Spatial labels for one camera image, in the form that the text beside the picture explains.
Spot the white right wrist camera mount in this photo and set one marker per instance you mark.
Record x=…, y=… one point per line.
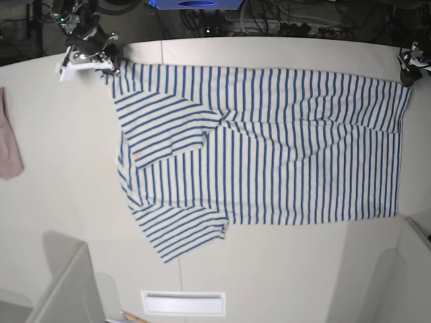
x=75, y=61

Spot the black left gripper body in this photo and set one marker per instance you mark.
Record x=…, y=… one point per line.
x=423, y=47

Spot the grey right bin divider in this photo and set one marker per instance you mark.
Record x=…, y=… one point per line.
x=384, y=275

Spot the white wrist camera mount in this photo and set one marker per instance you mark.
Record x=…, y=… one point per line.
x=75, y=61
x=414, y=60

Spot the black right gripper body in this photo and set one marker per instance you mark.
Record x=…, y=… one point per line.
x=88, y=36

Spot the wooden pencil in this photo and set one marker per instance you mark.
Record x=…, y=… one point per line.
x=131, y=317

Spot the blue white striped T-shirt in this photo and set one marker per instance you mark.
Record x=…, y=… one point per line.
x=202, y=148

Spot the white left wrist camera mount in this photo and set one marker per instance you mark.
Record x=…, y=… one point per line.
x=414, y=60

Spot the blue device at top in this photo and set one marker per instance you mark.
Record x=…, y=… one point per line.
x=196, y=4

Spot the pink cloth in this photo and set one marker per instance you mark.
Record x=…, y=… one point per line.
x=11, y=162

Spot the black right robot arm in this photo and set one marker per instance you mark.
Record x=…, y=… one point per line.
x=64, y=11

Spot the grey left bin divider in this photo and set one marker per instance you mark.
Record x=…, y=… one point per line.
x=72, y=294

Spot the grey bin divider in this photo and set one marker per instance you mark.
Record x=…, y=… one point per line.
x=72, y=294
x=384, y=275

